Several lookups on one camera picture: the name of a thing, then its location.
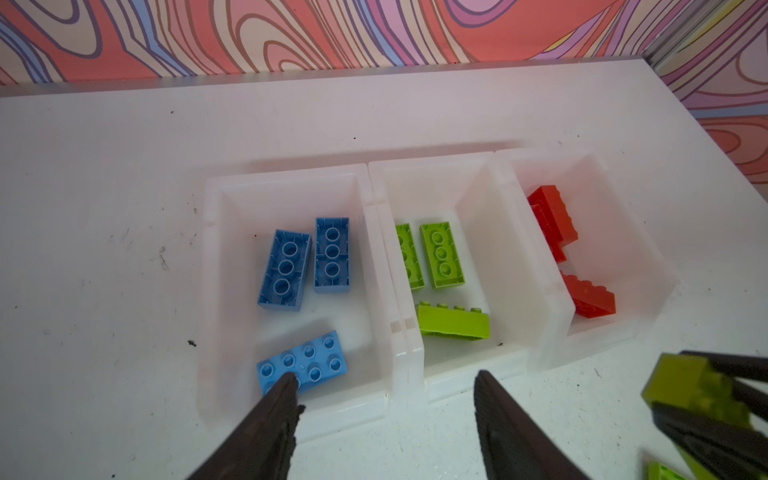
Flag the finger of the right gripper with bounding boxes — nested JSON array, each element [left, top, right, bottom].
[[651, 403, 767, 479], [680, 350, 767, 420]]

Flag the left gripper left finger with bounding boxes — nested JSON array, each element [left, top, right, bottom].
[[190, 372, 305, 479]]

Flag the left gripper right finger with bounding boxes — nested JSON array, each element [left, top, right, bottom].
[[474, 370, 586, 480]]

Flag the blue lego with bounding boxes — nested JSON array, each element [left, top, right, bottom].
[[258, 229, 312, 312], [257, 331, 348, 395], [314, 217, 350, 293]]

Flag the green lego pile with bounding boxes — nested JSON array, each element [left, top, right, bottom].
[[641, 354, 753, 430], [416, 301, 491, 341], [419, 222, 465, 290]]

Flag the red lego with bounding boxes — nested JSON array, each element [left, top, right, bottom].
[[527, 185, 579, 264], [562, 274, 616, 319]]

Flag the green lego top pile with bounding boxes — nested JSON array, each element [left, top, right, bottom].
[[419, 222, 465, 290]]

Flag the green lego small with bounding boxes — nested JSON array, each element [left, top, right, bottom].
[[396, 223, 425, 291]]

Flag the green lego long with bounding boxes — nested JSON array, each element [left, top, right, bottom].
[[647, 462, 687, 480]]

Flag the middle white bin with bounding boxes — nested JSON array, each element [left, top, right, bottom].
[[368, 149, 574, 407]]

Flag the white bin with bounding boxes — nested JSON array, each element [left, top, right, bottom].
[[197, 164, 408, 440], [501, 149, 675, 368], [368, 149, 574, 407]]

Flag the left white bin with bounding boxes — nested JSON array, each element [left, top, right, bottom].
[[197, 164, 408, 440]]

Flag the right white bin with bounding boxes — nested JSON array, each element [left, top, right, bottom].
[[501, 149, 675, 368]]

